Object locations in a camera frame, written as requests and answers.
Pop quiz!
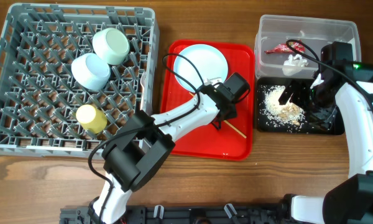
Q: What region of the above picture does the white plastic fork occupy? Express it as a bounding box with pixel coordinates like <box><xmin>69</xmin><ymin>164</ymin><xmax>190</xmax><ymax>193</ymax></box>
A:
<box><xmin>140</xmin><ymin>72</ymin><xmax>147</xmax><ymax>111</ymax></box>

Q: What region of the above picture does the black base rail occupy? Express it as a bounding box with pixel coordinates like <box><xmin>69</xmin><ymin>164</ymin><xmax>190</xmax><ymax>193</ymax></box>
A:
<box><xmin>58</xmin><ymin>203</ymin><xmax>299</xmax><ymax>224</ymax></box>

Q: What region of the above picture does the rice food waste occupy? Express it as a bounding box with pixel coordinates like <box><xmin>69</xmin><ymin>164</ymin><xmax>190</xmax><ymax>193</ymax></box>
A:
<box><xmin>259</xmin><ymin>85</ymin><xmax>305</xmax><ymax>128</ymax></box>

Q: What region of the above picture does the small light blue bowl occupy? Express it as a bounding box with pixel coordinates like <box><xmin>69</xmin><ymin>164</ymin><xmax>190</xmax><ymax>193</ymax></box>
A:
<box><xmin>71</xmin><ymin>53</ymin><xmax>111</xmax><ymax>90</ymax></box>

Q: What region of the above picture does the black plastic tray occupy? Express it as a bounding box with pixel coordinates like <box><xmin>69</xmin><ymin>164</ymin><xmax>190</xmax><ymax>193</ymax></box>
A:
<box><xmin>256</xmin><ymin>77</ymin><xmax>344</xmax><ymax>135</ymax></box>

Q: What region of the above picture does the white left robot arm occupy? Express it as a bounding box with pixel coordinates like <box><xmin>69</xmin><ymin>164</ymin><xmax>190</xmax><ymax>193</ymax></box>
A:
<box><xmin>88</xmin><ymin>83</ymin><xmax>245</xmax><ymax>223</ymax></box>

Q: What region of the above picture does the grey plastic dishwasher rack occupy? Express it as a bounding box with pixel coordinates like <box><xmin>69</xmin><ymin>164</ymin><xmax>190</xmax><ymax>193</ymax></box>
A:
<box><xmin>0</xmin><ymin>3</ymin><xmax>160</xmax><ymax>157</ymax></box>

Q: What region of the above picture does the yellow plastic cup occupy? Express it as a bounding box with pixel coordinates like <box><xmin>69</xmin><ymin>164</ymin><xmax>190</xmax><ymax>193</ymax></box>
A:
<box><xmin>76</xmin><ymin>105</ymin><xmax>108</xmax><ymax>134</ymax></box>

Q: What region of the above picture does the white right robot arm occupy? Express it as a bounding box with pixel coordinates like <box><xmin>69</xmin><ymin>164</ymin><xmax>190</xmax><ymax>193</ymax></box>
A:
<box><xmin>279</xmin><ymin>60</ymin><xmax>373</xmax><ymax>223</ymax></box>

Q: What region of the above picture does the red snack wrapper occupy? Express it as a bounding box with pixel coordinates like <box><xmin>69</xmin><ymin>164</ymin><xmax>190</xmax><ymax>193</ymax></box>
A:
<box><xmin>265</xmin><ymin>42</ymin><xmax>305</xmax><ymax>54</ymax></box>

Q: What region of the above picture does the clear plastic bin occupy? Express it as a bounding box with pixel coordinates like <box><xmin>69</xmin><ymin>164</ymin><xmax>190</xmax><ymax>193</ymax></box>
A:
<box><xmin>254</xmin><ymin>14</ymin><xmax>362</xmax><ymax>79</ymax></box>

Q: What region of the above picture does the red plastic tray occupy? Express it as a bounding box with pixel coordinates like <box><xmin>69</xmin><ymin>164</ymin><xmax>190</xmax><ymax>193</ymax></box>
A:
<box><xmin>168</xmin><ymin>39</ymin><xmax>255</xmax><ymax>161</ymax></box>

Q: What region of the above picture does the green bowl with food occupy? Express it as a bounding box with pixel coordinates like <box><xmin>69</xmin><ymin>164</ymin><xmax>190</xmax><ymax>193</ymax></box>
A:
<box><xmin>92</xmin><ymin>28</ymin><xmax>130</xmax><ymax>65</ymax></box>

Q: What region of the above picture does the white tissue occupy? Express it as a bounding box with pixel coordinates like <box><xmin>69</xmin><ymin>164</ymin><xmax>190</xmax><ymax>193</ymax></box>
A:
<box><xmin>282</xmin><ymin>54</ymin><xmax>308</xmax><ymax>77</ymax></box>

